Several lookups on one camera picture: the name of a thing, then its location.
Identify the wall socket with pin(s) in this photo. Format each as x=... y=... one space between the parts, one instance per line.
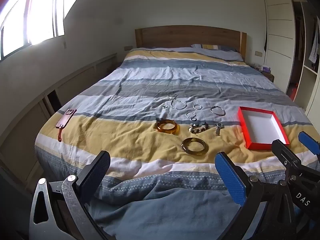
x=258 y=53

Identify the window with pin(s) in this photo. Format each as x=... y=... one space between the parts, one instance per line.
x=40 y=12

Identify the amber translucent bangle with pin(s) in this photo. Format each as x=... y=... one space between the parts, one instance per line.
x=172 y=131

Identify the red cardboard box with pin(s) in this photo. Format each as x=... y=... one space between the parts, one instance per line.
x=262 y=127

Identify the dark brown bangle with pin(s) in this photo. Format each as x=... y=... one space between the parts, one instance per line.
x=195 y=152

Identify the white wardrobe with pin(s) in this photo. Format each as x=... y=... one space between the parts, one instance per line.
x=280 y=30

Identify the thin silver bangle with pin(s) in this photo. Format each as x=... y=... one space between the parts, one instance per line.
x=223 y=112

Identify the purple tissue box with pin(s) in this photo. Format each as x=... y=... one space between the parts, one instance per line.
x=265 y=68

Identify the silver metal watch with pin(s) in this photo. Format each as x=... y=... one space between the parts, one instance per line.
x=218 y=131

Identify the red object in wardrobe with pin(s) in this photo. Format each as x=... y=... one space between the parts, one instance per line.
x=294 y=90

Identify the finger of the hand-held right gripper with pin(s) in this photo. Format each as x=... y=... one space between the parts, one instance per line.
x=308 y=140
x=285 y=152

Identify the striped pillow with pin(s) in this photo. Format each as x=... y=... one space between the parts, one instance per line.
x=212 y=47

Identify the beige wall cabinet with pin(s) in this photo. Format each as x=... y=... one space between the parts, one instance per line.
x=30 y=120

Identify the hanging striped shirt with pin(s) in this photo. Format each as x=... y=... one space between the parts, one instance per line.
x=313 y=50

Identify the bed with striped duvet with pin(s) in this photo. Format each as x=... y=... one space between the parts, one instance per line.
x=150 y=80

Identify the wooden headboard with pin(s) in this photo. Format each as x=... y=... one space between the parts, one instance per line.
x=187 y=36

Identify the phone in red case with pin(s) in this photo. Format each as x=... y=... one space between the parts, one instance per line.
x=66 y=120

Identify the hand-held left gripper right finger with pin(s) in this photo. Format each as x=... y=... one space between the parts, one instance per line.
x=231 y=177

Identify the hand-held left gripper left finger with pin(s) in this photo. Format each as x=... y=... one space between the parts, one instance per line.
x=96 y=175

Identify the wooden nightstand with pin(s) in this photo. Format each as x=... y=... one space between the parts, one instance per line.
x=268 y=76

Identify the grey blue pillow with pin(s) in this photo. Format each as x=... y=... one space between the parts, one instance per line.
x=220 y=55

